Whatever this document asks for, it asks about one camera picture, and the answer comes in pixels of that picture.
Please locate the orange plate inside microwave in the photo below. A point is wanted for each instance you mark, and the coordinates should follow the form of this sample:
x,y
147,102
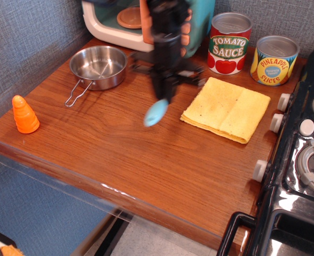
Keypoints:
x,y
130,18

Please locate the white spatula with teal handle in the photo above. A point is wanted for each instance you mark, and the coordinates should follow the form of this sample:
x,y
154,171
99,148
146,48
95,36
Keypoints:
x,y
156,112

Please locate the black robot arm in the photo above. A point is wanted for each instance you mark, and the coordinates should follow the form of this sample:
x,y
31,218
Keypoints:
x,y
162,34

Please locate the small steel pan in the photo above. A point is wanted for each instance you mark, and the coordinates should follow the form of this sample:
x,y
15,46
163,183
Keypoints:
x,y
97,68

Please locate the orange toy carrot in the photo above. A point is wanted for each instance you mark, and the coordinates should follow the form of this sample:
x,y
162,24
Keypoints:
x,y
25,118

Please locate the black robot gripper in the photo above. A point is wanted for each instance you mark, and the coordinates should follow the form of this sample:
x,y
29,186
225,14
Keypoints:
x,y
166,67

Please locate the folded yellow cloth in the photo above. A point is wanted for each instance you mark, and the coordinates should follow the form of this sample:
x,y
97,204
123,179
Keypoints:
x,y
227,110

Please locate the tomato sauce can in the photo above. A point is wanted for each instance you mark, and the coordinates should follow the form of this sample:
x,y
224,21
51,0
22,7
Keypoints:
x,y
228,42

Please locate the black toy stove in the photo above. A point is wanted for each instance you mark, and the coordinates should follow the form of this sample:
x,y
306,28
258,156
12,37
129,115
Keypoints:
x,y
284,223

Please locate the pineapple slices can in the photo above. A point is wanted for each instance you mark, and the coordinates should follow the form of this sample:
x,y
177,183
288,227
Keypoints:
x,y
274,60

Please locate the toy microwave oven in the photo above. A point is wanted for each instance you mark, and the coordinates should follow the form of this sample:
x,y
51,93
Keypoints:
x,y
101,22

